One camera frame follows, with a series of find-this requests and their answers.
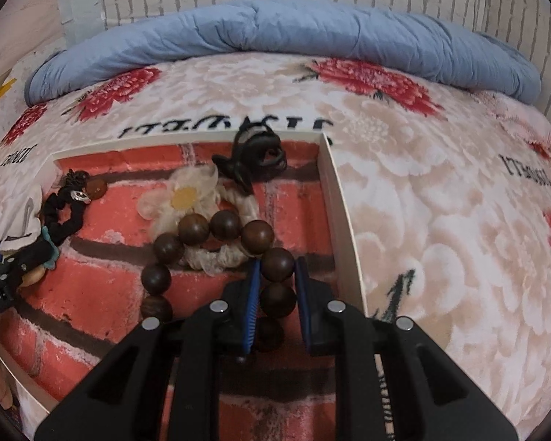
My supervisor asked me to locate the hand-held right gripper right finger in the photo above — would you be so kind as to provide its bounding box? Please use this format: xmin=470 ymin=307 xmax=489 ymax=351
xmin=295 ymin=256 xmax=519 ymax=441

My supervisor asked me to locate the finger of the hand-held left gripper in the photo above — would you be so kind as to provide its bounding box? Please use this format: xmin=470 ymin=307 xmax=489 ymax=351
xmin=2 ymin=240 xmax=58 ymax=282

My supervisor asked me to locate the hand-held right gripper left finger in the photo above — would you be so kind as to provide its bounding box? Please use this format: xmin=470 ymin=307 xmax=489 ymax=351
xmin=33 ymin=257 xmax=262 ymax=441

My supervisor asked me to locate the black scrunchie with charm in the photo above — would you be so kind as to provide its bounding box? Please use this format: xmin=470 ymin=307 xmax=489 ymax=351
xmin=39 ymin=183 xmax=93 ymax=246

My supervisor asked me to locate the dark wooden bead bracelet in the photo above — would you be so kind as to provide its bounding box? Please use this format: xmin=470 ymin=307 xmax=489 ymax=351
xmin=140 ymin=211 xmax=297 ymax=354

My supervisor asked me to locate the brown teardrop pendant necklace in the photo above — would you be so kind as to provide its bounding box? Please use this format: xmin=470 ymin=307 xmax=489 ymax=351
xmin=64 ymin=169 xmax=108 ymax=200

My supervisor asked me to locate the white tray with brick lining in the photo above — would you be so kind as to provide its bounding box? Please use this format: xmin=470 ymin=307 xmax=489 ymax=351
xmin=0 ymin=132 xmax=367 ymax=441

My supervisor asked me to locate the cream flower scrunchie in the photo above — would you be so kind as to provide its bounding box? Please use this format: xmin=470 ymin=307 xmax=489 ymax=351
xmin=138 ymin=165 xmax=260 ymax=276

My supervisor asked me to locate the black hair claw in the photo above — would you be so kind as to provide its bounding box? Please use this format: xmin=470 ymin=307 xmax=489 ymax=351
xmin=211 ymin=129 xmax=288 ymax=194

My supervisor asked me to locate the red floral blanket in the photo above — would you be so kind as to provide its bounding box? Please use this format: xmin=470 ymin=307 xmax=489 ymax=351
xmin=0 ymin=50 xmax=551 ymax=441

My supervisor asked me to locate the clear plastic roll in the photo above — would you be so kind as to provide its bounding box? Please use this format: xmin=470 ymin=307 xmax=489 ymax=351
xmin=55 ymin=0 xmax=106 ymax=49

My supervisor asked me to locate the rolled blue quilt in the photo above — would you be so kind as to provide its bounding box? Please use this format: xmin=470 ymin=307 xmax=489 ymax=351
xmin=24 ymin=0 xmax=543 ymax=106

